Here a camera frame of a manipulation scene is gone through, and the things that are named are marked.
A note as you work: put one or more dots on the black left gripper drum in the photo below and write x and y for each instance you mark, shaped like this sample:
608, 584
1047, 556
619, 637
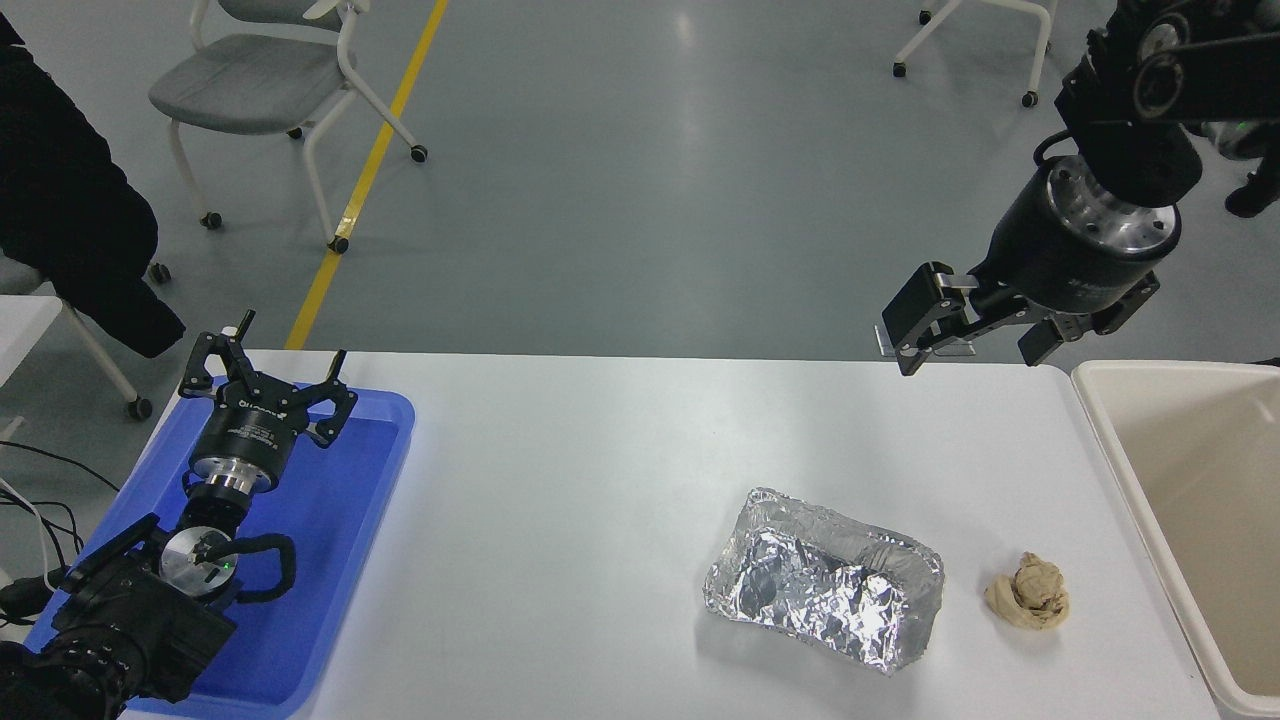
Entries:
250, 430

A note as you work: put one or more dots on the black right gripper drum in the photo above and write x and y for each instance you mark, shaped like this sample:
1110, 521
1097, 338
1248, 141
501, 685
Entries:
1050, 260

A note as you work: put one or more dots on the foil tray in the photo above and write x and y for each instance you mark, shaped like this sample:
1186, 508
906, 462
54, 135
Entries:
820, 590

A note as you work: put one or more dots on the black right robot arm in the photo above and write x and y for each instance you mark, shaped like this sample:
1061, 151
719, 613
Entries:
1140, 150

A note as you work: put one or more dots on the silver floor plate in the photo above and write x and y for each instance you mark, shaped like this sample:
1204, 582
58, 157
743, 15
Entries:
960, 348
886, 345

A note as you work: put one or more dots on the white leg chair with casters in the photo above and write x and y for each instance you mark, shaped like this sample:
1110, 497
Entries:
139, 408

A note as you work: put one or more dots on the blue plastic tray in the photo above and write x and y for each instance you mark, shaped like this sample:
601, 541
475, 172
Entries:
340, 520

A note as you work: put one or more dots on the person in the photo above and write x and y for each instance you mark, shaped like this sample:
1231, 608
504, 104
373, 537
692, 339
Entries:
1255, 195
60, 200

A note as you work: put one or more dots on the large pale bin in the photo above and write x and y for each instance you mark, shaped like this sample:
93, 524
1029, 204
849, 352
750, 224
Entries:
1200, 520

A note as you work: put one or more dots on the crumpled tan paper ball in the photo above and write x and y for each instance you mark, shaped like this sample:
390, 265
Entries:
1030, 595

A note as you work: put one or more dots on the grey seat chair on casters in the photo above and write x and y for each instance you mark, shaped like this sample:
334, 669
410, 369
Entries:
250, 85

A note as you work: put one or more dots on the white frame chair on casters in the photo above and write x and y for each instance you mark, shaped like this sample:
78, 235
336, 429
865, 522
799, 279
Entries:
1029, 99

